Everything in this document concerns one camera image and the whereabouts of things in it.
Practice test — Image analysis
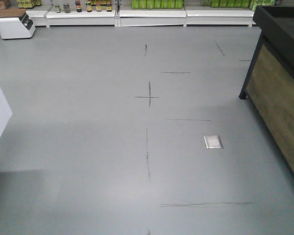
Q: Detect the black wooden produce stand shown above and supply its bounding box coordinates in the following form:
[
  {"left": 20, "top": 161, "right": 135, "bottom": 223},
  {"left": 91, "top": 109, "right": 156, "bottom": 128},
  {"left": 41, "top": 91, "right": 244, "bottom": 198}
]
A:
[{"left": 239, "top": 5, "right": 294, "bottom": 178}]

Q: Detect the white box appliance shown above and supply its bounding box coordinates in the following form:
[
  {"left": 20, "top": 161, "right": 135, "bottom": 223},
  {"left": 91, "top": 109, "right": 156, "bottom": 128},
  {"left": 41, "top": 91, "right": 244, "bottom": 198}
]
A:
[{"left": 0, "top": 12, "right": 36, "bottom": 40}]

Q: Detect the metal floor outlet plate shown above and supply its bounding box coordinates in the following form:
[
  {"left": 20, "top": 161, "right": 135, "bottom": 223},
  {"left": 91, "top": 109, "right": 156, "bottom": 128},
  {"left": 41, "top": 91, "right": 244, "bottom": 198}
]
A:
[{"left": 203, "top": 135, "right": 223, "bottom": 149}]

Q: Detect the white store shelf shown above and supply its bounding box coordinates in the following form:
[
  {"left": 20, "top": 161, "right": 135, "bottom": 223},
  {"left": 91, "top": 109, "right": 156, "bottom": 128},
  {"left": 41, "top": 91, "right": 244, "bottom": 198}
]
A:
[{"left": 27, "top": 0, "right": 255, "bottom": 27}]

